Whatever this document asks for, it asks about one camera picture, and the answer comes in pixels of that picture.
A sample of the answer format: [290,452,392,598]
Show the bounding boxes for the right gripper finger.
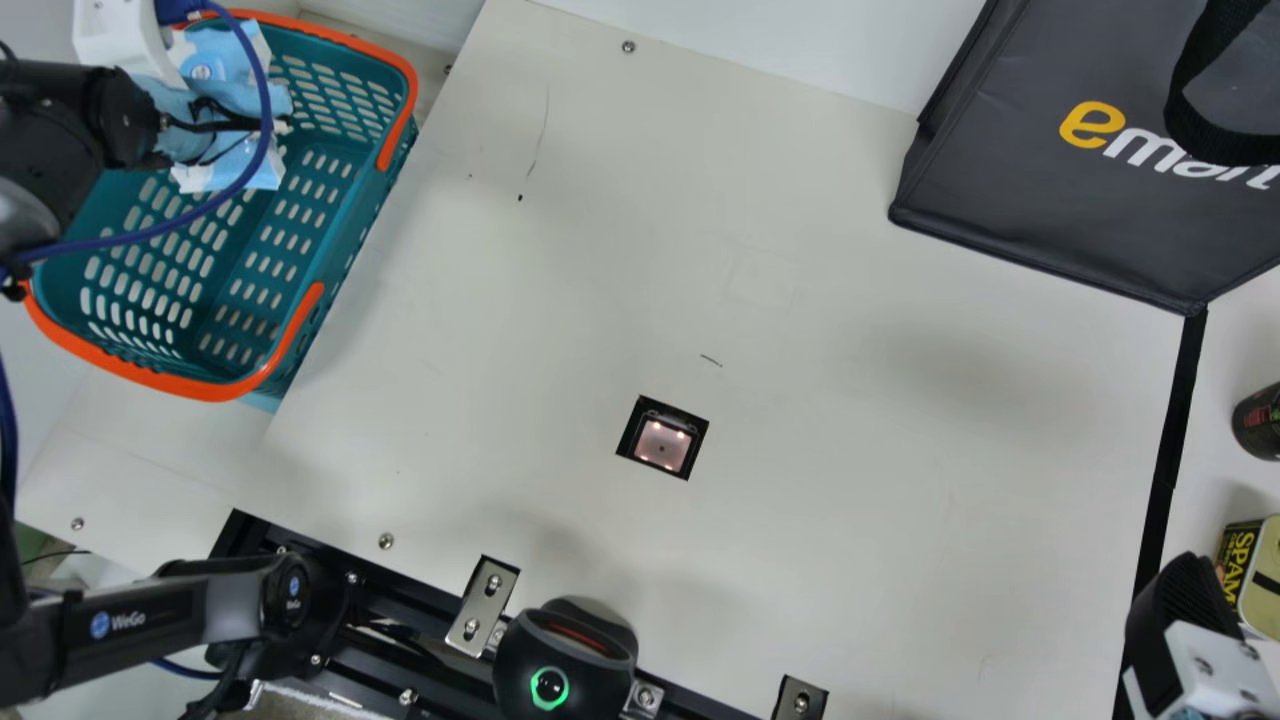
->
[1122,553,1280,720]

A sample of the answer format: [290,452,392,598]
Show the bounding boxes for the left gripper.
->
[130,20,296,193]

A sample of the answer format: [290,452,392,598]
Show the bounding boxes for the teal shopping basket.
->
[20,8,421,403]

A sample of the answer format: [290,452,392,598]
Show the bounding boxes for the small square scanner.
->
[615,395,711,482]

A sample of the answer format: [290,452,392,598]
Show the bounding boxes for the rectangular tin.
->
[1213,517,1280,641]

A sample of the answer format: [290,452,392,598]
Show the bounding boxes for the black strip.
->
[1112,308,1211,720]

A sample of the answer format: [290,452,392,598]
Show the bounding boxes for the black device with green light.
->
[492,597,641,720]

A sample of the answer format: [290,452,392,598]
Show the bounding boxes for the blue cable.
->
[0,350,21,521]
[0,0,276,276]

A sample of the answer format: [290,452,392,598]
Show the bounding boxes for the dark grey bag with straps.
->
[888,0,1280,318]

